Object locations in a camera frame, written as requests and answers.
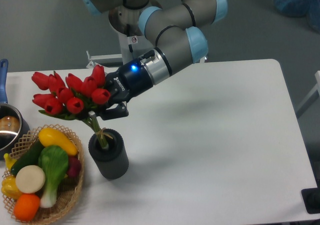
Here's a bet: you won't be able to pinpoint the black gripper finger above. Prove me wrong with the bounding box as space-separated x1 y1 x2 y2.
88 102 129 121

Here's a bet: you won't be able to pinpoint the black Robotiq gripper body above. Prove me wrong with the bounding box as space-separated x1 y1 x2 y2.
103 58 154 106

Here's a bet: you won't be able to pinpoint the red tulip bouquet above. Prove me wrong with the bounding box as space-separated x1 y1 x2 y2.
31 65 111 150

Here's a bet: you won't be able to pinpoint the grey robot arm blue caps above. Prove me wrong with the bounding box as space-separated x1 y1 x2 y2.
83 0 228 120

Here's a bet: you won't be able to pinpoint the dark grey ribbed vase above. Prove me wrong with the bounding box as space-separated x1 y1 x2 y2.
88 128 129 180

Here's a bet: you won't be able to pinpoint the yellow squash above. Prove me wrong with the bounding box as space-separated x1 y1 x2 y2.
38 127 79 156

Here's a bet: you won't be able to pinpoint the green bok choy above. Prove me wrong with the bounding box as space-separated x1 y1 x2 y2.
38 145 69 209

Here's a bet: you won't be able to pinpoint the woven wicker basket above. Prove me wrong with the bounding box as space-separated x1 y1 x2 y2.
0 124 85 225

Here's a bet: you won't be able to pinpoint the dark green cucumber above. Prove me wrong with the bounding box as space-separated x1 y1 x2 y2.
10 140 45 176

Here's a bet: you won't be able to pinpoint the round cream white radish slice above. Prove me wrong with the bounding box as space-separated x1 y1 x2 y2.
15 165 46 194

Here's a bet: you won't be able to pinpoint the yellow banana tip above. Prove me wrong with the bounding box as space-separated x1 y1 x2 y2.
3 153 17 171

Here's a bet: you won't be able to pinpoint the orange fruit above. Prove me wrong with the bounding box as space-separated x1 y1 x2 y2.
13 193 40 222

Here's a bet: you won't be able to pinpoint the yellow bell pepper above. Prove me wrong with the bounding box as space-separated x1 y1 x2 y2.
1 175 23 200

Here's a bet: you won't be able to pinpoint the blue plastic bag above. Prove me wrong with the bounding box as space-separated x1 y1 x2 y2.
272 0 320 33

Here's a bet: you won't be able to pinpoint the black device at table edge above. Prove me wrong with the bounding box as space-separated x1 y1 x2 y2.
301 187 320 214

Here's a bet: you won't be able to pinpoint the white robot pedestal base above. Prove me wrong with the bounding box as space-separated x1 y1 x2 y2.
85 0 208 69

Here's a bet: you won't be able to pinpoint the steel pot blue handle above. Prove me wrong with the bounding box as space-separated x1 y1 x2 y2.
0 58 30 161

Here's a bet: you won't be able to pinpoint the white furniture frame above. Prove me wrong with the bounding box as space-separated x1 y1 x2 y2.
295 70 320 119

